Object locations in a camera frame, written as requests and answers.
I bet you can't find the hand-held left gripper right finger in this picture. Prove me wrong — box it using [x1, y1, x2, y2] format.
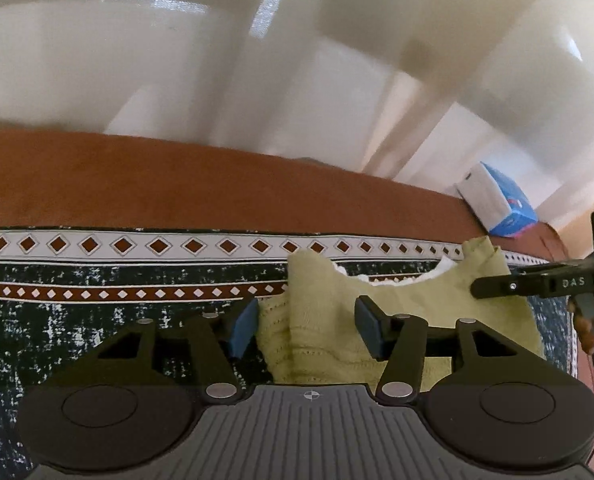
[353, 295, 553, 406]

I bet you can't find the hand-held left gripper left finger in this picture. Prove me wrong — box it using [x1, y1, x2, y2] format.
[77, 298, 260, 404]

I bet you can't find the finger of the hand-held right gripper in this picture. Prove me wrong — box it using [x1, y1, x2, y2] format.
[470, 269, 551, 302]

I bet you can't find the green ribbed knit sweater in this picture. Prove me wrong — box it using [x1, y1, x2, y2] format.
[257, 236, 545, 393]

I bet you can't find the person's right hand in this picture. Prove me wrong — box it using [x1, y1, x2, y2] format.
[568, 299, 594, 354]

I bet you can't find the blue tissue pack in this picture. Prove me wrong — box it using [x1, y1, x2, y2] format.
[454, 161, 538, 238]

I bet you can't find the dark diamond-border patterned rug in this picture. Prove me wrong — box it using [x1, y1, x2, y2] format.
[0, 227, 585, 480]

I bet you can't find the sheer white curtain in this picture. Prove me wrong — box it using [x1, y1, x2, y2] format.
[0, 0, 594, 261]

